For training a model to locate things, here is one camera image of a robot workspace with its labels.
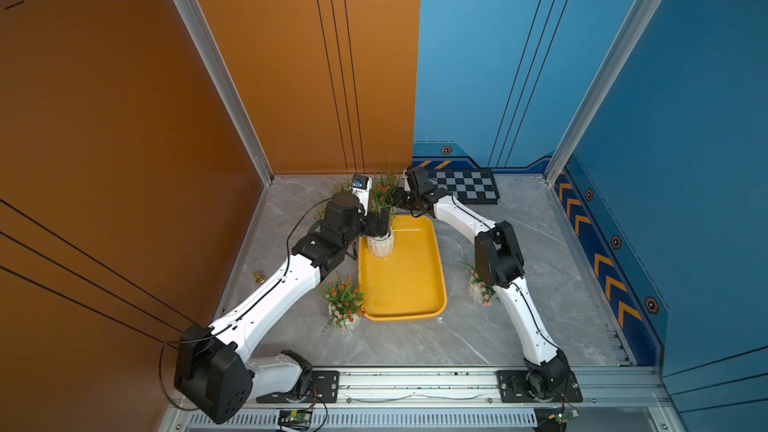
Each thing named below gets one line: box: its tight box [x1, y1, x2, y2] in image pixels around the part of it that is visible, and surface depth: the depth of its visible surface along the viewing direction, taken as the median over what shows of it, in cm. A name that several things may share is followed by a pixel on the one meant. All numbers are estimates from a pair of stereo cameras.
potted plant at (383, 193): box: [366, 157, 401, 258], surface depth 96 cm
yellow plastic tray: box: [358, 214, 448, 321], surface depth 94 cm
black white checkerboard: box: [428, 169, 501, 205], surface depth 118 cm
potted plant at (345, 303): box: [318, 271, 373, 333], surface depth 75 cm
